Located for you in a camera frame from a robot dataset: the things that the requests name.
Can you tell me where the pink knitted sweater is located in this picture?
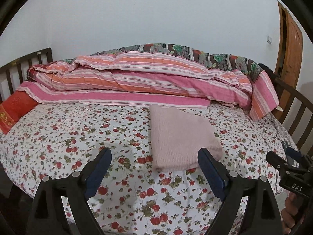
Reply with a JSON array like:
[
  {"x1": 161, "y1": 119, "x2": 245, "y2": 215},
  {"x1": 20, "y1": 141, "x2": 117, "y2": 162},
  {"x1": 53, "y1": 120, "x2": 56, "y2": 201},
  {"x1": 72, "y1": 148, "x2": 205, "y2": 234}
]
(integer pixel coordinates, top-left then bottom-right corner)
[{"x1": 150, "y1": 105, "x2": 223, "y2": 172}]

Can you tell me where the person's right hand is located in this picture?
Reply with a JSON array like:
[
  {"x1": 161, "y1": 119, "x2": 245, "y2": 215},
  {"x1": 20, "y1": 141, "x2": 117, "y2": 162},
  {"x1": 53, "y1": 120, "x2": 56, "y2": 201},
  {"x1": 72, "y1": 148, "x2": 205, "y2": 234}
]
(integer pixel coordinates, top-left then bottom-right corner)
[{"x1": 281, "y1": 192, "x2": 305, "y2": 234}]

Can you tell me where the dark floral patterned blanket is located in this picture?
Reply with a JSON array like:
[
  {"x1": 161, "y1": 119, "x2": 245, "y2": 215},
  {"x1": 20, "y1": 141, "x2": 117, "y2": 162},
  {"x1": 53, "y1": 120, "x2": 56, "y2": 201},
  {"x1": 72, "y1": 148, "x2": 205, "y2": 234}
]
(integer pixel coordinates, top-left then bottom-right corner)
[{"x1": 64, "y1": 43, "x2": 265, "y2": 82}]

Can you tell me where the red embroidered pillow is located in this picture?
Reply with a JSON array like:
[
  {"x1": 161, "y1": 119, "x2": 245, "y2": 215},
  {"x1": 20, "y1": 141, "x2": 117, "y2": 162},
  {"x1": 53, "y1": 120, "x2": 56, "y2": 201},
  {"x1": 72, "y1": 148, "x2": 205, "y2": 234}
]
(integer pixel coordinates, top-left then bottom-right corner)
[{"x1": 1, "y1": 91, "x2": 38, "y2": 134}]

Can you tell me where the brown wooden door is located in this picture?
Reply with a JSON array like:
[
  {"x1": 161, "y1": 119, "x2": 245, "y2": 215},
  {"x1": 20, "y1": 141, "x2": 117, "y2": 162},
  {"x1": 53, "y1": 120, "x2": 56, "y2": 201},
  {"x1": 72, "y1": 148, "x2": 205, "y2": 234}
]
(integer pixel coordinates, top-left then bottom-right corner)
[{"x1": 271, "y1": 0, "x2": 304, "y2": 120}]

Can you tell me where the pink orange striped quilt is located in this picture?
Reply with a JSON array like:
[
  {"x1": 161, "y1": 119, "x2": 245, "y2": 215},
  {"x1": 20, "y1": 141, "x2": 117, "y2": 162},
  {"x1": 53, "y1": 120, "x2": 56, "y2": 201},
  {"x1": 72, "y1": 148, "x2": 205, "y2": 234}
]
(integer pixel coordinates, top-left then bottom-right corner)
[{"x1": 18, "y1": 52, "x2": 279, "y2": 121}]

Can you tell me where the dark wooden headboard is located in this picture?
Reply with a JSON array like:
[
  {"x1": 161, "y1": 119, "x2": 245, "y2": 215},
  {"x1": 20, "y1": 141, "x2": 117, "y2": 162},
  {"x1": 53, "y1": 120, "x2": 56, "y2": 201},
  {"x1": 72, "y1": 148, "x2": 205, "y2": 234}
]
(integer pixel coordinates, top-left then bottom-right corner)
[{"x1": 1, "y1": 47, "x2": 53, "y2": 102}]

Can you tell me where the black cable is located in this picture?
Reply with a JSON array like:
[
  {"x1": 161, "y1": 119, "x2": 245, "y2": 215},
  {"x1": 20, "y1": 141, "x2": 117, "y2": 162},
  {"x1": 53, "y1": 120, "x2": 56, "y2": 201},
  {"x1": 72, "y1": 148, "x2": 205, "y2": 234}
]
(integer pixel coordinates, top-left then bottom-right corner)
[{"x1": 265, "y1": 112, "x2": 282, "y2": 140}]

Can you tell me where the white wall switch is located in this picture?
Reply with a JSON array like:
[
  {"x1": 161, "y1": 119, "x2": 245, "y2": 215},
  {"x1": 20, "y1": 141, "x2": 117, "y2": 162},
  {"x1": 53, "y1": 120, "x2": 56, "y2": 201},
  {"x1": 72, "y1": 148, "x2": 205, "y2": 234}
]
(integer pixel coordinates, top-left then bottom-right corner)
[{"x1": 267, "y1": 35, "x2": 272, "y2": 45}]

